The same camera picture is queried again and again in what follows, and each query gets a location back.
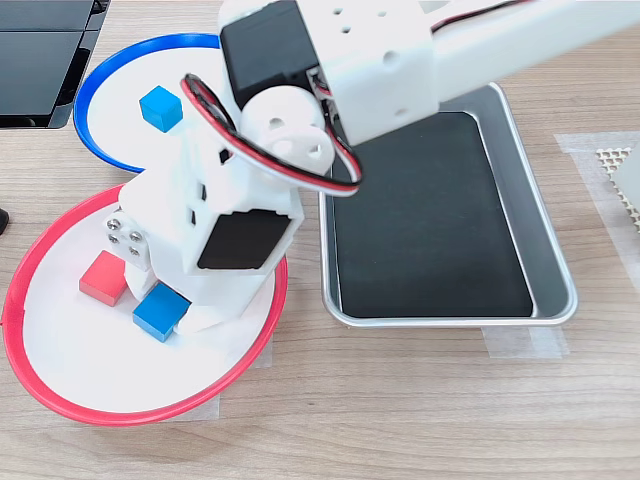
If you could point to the red-rimmed white plate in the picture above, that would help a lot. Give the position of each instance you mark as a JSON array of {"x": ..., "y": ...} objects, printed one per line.
[{"x": 100, "y": 370}]

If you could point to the pale perforated base plate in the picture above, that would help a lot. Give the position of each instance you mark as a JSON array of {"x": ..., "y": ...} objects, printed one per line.
[{"x": 627, "y": 185}]

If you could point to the red cube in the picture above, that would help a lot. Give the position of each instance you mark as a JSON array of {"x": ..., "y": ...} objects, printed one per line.
[{"x": 103, "y": 282}]

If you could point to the steel tray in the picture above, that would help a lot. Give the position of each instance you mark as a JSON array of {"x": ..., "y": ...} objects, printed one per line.
[{"x": 552, "y": 280}]

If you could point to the black tray mat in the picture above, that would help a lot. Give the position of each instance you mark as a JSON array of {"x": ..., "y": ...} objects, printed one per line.
[{"x": 425, "y": 250}]

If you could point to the blue cube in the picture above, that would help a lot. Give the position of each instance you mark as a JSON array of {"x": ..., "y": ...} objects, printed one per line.
[
  {"x": 161, "y": 310},
  {"x": 161, "y": 108}
]

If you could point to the clear tape strip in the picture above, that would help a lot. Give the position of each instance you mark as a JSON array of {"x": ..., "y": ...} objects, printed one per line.
[
  {"x": 525, "y": 344},
  {"x": 585, "y": 165},
  {"x": 200, "y": 410},
  {"x": 264, "y": 356}
]

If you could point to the black glossy device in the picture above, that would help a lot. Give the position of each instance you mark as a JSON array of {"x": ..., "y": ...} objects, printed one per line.
[{"x": 35, "y": 75}]

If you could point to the blue-rimmed white plate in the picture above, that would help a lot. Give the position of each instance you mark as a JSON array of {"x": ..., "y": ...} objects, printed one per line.
[{"x": 112, "y": 125}]

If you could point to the small black object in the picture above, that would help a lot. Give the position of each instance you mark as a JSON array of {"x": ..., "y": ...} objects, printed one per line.
[{"x": 3, "y": 222}]

